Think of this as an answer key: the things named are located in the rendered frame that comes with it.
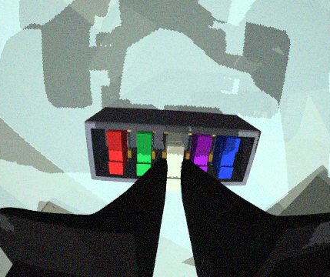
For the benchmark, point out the purple fuse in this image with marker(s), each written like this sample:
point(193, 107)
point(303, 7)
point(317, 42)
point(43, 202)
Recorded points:
point(201, 144)

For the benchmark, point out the black fuse block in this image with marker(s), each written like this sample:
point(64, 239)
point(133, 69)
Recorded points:
point(111, 136)

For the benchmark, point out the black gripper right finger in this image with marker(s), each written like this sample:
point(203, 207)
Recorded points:
point(231, 237)

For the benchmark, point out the green fuse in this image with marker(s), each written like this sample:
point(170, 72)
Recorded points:
point(144, 151)

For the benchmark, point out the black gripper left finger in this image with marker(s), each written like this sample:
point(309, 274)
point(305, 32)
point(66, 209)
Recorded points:
point(120, 240)

